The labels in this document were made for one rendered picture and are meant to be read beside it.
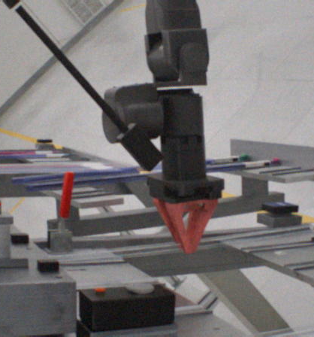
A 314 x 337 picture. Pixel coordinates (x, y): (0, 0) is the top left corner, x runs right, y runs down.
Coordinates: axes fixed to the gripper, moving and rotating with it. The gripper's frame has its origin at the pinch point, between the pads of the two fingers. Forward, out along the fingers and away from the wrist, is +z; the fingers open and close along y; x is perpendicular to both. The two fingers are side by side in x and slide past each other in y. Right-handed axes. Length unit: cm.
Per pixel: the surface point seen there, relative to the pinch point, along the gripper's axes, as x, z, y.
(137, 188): 27, 7, -80
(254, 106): 151, -2, -216
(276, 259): 10.5, 2.5, 6.0
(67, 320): -25.2, -3.4, 27.9
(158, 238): -0.4, 0.5, -8.0
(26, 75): 162, -28, -748
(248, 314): 28.1, 25.9, -29.5
